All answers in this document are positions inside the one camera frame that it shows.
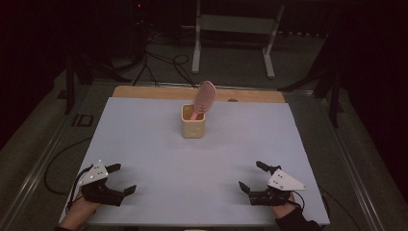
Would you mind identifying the black floor bracket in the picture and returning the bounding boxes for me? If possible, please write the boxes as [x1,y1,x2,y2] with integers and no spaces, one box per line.
[71,114,95,128]

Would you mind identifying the metal floor rail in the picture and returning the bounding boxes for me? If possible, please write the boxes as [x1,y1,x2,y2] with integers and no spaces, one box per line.
[316,94,388,231]
[0,95,85,231]

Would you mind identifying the black stand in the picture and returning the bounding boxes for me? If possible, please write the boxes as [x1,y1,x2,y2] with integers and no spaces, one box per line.
[57,52,133,116]
[277,9,346,129]

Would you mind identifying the white table mat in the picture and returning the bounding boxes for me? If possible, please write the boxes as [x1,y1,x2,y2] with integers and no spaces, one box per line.
[58,96,331,227]

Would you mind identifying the person's right hand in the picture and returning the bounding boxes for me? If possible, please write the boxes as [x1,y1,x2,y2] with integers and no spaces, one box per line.
[269,193,298,219]

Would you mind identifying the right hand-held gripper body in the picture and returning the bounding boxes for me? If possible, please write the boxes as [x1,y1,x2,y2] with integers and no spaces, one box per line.
[249,165,309,207]

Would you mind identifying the hand-held gripper cable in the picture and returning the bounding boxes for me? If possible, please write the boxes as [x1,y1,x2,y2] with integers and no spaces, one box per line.
[291,190,306,211]
[64,166,94,216]

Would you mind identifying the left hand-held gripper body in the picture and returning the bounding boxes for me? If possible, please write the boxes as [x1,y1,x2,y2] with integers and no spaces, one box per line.
[78,160,126,207]

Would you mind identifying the beige square cup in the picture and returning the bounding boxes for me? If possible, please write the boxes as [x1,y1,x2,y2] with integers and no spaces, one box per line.
[181,103,206,140]

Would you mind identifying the right hand-held gripper cable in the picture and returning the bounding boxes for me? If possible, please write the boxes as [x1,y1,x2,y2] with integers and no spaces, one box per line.
[291,190,306,211]

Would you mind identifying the black tangled floor cables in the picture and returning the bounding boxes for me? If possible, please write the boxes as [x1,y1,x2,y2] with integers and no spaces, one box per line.
[132,30,198,90]

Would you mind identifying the left hand-held gripper cable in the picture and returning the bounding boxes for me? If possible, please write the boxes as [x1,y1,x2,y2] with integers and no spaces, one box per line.
[64,166,94,216]

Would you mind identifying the black floor cable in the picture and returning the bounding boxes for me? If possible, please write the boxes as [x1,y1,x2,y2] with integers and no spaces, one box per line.
[43,137,92,195]
[319,187,362,231]

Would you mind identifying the pink hairbrush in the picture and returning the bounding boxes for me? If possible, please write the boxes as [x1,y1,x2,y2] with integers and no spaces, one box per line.
[190,80,217,121]

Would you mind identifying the white metal stand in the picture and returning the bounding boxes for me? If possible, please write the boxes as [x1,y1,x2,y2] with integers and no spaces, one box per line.
[181,0,287,80]

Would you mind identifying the person's left hand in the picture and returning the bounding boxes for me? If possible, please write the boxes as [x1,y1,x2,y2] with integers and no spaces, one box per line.
[63,192,103,226]

